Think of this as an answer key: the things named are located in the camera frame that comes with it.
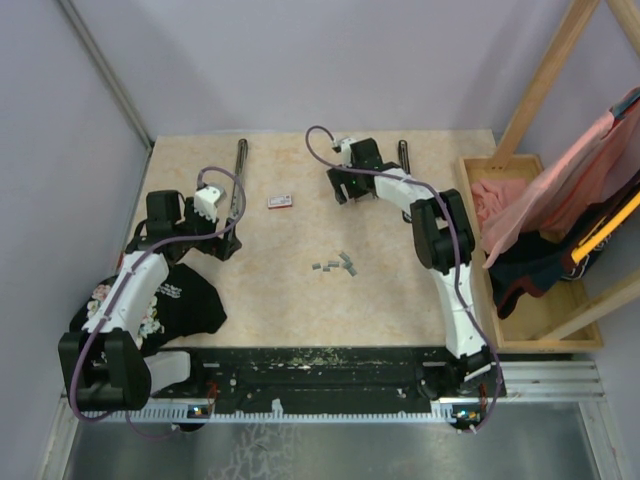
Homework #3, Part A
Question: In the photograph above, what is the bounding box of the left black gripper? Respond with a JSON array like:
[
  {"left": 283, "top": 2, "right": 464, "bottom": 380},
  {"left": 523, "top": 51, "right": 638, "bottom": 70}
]
[{"left": 173, "top": 197, "right": 241, "bottom": 261}]

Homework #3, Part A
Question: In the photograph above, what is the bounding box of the black silver stapler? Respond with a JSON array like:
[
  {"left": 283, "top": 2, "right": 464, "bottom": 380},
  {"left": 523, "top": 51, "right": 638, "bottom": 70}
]
[
  {"left": 397, "top": 139, "right": 411, "bottom": 175},
  {"left": 229, "top": 138, "right": 249, "bottom": 220}
]

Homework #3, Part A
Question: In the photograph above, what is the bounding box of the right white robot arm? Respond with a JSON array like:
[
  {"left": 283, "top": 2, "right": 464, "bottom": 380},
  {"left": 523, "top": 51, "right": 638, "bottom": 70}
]
[{"left": 327, "top": 137, "right": 492, "bottom": 396}]

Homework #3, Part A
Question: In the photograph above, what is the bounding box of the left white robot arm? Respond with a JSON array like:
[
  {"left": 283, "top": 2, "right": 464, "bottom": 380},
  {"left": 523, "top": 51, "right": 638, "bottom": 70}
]
[{"left": 58, "top": 185, "right": 241, "bottom": 421}]

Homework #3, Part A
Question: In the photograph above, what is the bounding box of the red staple box sleeve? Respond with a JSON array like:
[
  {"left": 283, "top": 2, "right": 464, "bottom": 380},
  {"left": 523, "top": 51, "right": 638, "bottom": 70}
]
[{"left": 267, "top": 194, "right": 293, "bottom": 209}]

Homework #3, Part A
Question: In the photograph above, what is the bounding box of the black floral t-shirt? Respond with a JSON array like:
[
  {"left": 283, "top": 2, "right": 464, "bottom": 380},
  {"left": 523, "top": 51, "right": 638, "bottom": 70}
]
[{"left": 68, "top": 262, "right": 229, "bottom": 361}]

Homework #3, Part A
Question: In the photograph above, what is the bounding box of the dark navy garment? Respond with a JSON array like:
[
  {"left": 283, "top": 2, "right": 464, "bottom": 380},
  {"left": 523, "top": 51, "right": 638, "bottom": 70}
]
[{"left": 489, "top": 184, "right": 639, "bottom": 319}]

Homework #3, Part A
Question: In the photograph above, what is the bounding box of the wooden tray box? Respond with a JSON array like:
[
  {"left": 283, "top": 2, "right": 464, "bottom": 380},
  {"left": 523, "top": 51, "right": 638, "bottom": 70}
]
[{"left": 456, "top": 155, "right": 602, "bottom": 354}]

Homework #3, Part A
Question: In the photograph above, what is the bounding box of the pink cloth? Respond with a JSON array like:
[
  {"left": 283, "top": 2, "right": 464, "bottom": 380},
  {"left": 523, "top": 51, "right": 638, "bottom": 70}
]
[{"left": 471, "top": 88, "right": 639, "bottom": 269}]

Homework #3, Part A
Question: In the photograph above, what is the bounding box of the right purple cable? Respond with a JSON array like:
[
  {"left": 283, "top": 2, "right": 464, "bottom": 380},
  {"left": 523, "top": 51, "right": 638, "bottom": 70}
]
[{"left": 305, "top": 125, "right": 504, "bottom": 434}]

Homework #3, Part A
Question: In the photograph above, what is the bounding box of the purple cable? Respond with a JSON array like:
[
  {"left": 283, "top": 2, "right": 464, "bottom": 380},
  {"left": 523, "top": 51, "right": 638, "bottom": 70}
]
[
  {"left": 305, "top": 125, "right": 504, "bottom": 434},
  {"left": 68, "top": 167, "right": 247, "bottom": 444}
]

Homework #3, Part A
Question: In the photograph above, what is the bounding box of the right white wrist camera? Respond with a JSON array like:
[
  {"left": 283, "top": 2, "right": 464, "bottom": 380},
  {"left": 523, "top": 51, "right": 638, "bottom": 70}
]
[{"left": 331, "top": 137, "right": 356, "bottom": 153}]

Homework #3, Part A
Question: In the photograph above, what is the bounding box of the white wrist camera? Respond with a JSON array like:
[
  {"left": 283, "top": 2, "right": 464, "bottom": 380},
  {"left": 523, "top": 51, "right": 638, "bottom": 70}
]
[
  {"left": 331, "top": 137, "right": 356, "bottom": 153},
  {"left": 193, "top": 184, "right": 226, "bottom": 222}
]

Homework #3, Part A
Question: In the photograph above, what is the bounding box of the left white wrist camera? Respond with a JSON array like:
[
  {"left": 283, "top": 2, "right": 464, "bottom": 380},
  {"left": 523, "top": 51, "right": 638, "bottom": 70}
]
[{"left": 193, "top": 184, "right": 226, "bottom": 222}]

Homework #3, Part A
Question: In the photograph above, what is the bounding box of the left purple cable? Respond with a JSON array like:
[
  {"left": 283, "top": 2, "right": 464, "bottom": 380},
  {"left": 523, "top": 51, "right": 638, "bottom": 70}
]
[{"left": 68, "top": 167, "right": 247, "bottom": 444}]

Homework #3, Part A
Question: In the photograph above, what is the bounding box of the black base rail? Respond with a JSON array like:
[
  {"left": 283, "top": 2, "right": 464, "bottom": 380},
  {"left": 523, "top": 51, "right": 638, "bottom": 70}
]
[{"left": 156, "top": 346, "right": 504, "bottom": 415}]

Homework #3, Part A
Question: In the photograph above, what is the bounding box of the wooden rack frame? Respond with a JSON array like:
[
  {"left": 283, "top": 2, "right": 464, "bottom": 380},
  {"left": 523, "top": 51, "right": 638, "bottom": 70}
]
[{"left": 489, "top": 1, "right": 639, "bottom": 340}]

